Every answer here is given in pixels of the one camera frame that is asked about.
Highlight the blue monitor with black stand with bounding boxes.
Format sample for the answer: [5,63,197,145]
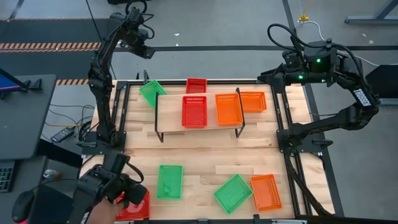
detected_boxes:
[0,68,43,100]

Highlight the black keyboard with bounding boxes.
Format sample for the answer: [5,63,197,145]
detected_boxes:
[0,166,15,193]

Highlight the grey desk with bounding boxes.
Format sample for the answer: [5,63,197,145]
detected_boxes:
[0,73,57,160]

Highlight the person's forearm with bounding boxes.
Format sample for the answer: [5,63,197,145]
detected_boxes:
[86,196,125,224]

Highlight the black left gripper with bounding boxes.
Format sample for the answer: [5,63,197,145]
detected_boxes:
[121,26,155,60]

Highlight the black computer mouse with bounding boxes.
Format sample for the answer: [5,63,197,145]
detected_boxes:
[12,189,35,223]

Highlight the black coiled floor cable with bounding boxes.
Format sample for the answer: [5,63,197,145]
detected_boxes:
[125,0,148,15]

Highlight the black power adapter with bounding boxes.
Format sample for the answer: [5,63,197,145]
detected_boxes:
[50,126,75,143]

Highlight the grey metal floor frame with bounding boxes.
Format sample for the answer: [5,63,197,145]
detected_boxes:
[344,0,398,25]

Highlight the thin black floor cable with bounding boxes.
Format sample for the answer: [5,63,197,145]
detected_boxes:
[46,104,96,128]

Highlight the long black floor cable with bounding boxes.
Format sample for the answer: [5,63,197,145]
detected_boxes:
[86,0,118,80]

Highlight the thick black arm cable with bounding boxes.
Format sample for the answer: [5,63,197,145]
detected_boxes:
[267,23,364,82]

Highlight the wooden shelf with black legs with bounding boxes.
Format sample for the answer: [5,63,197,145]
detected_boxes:
[154,87,246,143]

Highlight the black floor mat hazard stripes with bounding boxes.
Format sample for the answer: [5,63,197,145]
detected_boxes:
[0,18,123,80]

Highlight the orange plastic basket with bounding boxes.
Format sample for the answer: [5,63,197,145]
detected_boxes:
[241,91,268,113]
[215,93,244,126]
[250,174,284,213]

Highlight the black box on floor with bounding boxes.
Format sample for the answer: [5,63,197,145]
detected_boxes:
[365,64,398,100]

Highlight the red plastic basket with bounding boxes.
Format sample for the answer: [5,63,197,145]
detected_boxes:
[181,95,208,129]
[185,78,208,95]
[115,190,150,222]

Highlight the white floor cable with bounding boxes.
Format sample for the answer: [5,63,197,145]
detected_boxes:
[306,20,382,67]

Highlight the green plastic basket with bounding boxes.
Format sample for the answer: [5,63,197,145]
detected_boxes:
[156,164,184,200]
[213,174,254,215]
[139,79,169,110]

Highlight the silver drink can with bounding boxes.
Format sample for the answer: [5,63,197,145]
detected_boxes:
[43,169,62,180]

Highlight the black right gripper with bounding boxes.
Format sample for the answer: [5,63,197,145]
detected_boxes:
[257,62,312,91]

